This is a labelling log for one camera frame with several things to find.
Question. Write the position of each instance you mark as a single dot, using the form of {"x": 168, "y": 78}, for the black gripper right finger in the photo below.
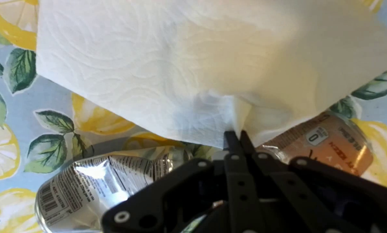
{"x": 331, "y": 198}

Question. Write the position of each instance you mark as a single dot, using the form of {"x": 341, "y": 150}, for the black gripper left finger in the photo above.
{"x": 240, "y": 194}

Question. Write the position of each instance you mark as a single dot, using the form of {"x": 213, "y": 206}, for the brown energy drink can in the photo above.
{"x": 331, "y": 146}

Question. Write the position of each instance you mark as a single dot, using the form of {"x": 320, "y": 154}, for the white paper towel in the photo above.
{"x": 181, "y": 65}

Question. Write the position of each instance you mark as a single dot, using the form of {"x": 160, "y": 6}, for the lemon print tablecloth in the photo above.
{"x": 25, "y": 124}

